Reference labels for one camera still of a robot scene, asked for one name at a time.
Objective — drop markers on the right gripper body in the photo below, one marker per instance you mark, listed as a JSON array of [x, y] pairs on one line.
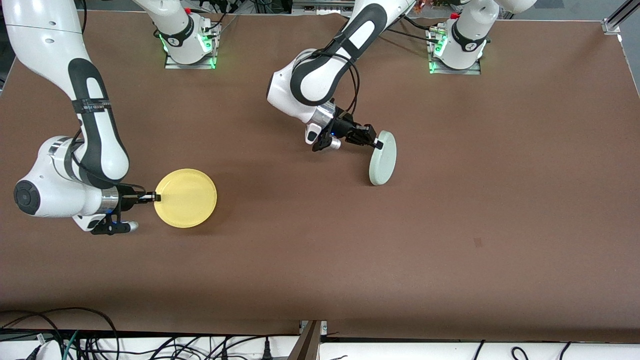
[[128, 198]]

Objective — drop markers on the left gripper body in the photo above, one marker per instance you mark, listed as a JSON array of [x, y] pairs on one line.
[[346, 127]]

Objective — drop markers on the pale green plate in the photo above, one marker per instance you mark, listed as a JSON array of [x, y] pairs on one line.
[[384, 162]]

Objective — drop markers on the yellow plate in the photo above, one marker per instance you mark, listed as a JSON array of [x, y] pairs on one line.
[[185, 198]]

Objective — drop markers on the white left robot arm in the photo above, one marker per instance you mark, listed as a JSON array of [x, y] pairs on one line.
[[320, 80]]

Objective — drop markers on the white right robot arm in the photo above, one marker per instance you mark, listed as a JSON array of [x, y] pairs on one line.
[[45, 40]]

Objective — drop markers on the brown table cover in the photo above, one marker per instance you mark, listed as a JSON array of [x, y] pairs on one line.
[[320, 275]]

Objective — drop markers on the black power plug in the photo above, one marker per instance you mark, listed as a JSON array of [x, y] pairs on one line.
[[267, 350]]

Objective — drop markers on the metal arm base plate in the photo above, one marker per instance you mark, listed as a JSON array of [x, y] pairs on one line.
[[470, 71], [192, 65]]

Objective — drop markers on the aluminium frame post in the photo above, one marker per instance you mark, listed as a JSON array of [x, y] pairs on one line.
[[305, 345]]

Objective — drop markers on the metal corner bracket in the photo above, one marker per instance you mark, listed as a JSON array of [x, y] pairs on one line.
[[612, 25]]

